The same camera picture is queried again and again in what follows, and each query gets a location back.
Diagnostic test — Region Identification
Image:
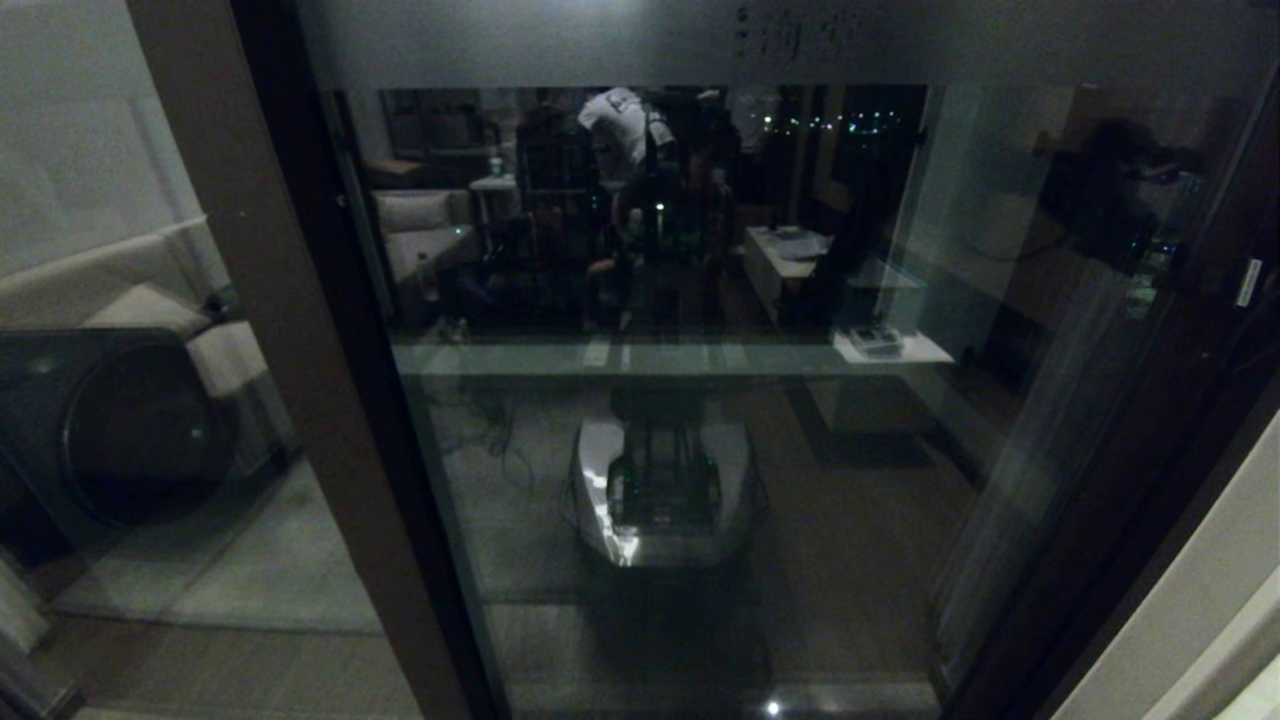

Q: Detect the grey and beige sofa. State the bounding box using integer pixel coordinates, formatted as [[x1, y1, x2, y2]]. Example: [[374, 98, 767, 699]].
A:
[[0, 218, 301, 491]]

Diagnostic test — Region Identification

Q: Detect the grey floor rug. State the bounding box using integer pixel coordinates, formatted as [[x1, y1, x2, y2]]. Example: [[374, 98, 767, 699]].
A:
[[50, 455, 386, 638]]

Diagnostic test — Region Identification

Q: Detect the brown framed fixed glass door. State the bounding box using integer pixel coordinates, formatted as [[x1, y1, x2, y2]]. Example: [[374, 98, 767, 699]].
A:
[[0, 0, 491, 720]]

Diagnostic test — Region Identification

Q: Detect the dark brown door jamb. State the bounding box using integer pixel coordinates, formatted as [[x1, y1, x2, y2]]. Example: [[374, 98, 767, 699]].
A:
[[1010, 340, 1280, 720]]

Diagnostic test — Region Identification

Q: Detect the brown framed sliding glass door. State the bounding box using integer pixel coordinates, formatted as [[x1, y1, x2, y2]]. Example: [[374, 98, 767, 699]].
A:
[[290, 0, 1280, 720]]

